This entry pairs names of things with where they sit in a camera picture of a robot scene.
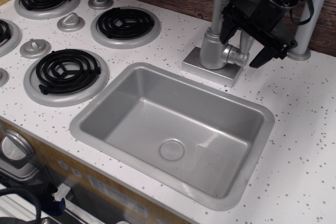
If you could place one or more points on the silver toy faucet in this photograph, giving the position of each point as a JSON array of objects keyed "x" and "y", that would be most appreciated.
[{"x": 215, "y": 61}]

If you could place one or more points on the silver stove knob middle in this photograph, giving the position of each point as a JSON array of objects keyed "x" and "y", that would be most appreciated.
[{"x": 70, "y": 23}]

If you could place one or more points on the grey plastic sink basin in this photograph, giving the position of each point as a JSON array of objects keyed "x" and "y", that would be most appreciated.
[{"x": 201, "y": 142}]

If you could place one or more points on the front right stove burner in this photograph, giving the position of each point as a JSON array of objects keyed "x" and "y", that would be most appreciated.
[{"x": 66, "y": 77}]

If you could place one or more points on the left edge stove burner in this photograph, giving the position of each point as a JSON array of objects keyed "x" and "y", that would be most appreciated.
[{"x": 10, "y": 36}]

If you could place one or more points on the silver stove knob edge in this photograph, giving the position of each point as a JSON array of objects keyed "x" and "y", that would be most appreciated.
[{"x": 4, "y": 77}]

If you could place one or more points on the back left stove burner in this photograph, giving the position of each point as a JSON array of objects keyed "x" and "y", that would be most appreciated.
[{"x": 44, "y": 9}]

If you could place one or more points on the silver stove knob lower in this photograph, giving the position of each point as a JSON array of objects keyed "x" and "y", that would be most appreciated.
[{"x": 35, "y": 48}]

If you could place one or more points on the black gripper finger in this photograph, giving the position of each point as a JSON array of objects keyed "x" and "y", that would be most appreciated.
[
  {"x": 264, "y": 56},
  {"x": 229, "y": 28}
]

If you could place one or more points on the silver faucet lever handle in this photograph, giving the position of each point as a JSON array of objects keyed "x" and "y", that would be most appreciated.
[{"x": 246, "y": 42}]

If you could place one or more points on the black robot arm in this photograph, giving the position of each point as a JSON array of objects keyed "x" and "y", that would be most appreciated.
[{"x": 264, "y": 22}]

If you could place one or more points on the grey support pole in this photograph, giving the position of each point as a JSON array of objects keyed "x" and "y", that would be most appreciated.
[{"x": 304, "y": 32}]

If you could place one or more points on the silver stove knob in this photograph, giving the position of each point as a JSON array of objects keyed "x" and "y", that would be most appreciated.
[
  {"x": 35, "y": 48},
  {"x": 100, "y": 4},
  {"x": 70, "y": 23}
]

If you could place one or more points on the silver stove knob top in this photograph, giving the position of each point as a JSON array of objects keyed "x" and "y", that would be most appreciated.
[{"x": 100, "y": 4}]

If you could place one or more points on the back right stove burner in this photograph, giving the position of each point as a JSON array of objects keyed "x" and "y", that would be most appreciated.
[{"x": 125, "y": 28}]

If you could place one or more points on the silver oven door handle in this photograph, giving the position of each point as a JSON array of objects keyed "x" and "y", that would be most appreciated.
[{"x": 15, "y": 149}]

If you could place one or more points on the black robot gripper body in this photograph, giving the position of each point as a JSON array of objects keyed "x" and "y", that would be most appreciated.
[{"x": 264, "y": 21}]

